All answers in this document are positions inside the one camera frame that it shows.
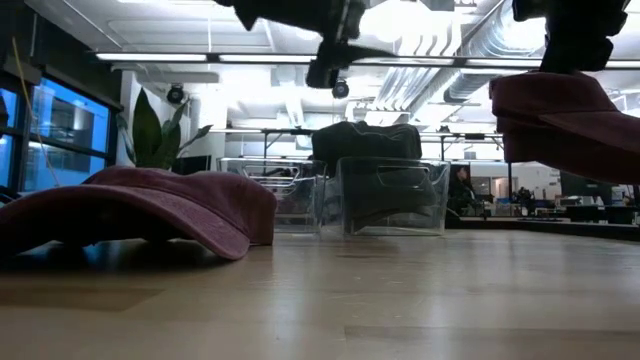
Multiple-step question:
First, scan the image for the snake plant in white pot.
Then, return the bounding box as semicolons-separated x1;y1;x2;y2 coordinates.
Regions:
115;87;215;175

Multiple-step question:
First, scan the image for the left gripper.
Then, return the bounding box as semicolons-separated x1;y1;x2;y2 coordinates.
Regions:
214;0;396;90

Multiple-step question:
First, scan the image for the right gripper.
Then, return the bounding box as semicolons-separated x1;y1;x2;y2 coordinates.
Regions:
512;0;631;74

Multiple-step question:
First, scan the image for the clear plastic bin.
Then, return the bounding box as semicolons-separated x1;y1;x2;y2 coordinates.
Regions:
335;156;452;238
215;156;329;235

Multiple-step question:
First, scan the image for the silver ventilation duct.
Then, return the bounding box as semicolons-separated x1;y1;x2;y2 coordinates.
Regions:
442;0;549;105

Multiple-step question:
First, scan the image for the distant black metal rack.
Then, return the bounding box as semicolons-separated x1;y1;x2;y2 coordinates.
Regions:
259;127;514;201

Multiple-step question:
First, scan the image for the person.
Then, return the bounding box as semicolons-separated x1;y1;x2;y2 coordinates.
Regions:
448;164;479;217

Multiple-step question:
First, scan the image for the long ceiling light bar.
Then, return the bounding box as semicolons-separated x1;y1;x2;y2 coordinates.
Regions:
94;51;640;71

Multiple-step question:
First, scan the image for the black aluminium table frame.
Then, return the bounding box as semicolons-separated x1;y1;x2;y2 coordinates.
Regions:
444;214;640;242

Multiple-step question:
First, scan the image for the blue glass window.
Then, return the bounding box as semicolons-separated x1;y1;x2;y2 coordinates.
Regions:
0;74;121;196

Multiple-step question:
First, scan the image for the large black monitor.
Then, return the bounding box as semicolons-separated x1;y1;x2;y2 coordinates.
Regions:
559;172;619;206

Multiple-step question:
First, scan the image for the small black monitor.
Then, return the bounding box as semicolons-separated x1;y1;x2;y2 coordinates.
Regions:
172;155;213;176

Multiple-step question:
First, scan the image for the maroon baseball cap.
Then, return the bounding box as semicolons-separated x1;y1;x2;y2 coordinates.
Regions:
488;69;640;186
0;166;279;261

